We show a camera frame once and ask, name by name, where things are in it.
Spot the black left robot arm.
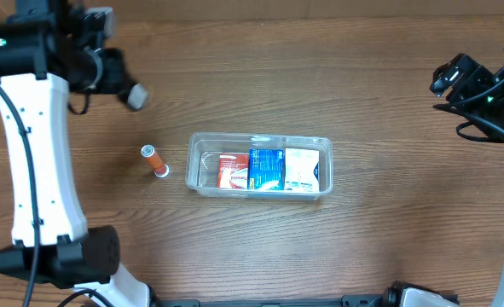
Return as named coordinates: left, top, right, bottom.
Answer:
left=0, top=1, right=156, bottom=306

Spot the white blue Hansaplast box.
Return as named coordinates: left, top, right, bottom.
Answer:
left=284, top=148, right=320, bottom=193

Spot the clear plastic container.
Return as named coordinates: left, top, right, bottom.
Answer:
left=186, top=132, right=333, bottom=200

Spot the orange tablet tube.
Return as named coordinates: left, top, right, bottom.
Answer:
left=141, top=144, right=170, bottom=178

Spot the blue cough medicine box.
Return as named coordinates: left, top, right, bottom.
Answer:
left=248, top=148, right=285, bottom=191

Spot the red white medicine box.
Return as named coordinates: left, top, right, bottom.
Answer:
left=217, top=153, right=250, bottom=189

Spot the dark syrup bottle white cap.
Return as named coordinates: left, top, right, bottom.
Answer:
left=126, top=84, right=148, bottom=111

